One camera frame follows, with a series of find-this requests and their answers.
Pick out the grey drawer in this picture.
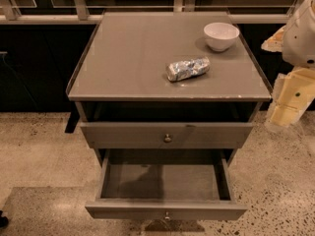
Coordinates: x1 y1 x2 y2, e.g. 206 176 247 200
86 149 247 221
81 122 253 149

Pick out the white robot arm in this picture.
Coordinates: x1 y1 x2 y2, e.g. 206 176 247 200
261 0 315 127

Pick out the grey top drawer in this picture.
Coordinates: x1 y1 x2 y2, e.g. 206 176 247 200
81 122 253 149

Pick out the white ceramic bowl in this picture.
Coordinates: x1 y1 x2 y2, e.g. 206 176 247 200
204 23 240 52

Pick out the crumpled blue silver bag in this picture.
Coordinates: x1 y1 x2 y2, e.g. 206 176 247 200
165 57 210 82

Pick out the metal window railing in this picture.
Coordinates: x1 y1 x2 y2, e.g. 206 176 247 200
0 0 303 24

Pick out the black object at left edge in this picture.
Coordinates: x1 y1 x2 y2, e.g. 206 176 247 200
0 210 9 227

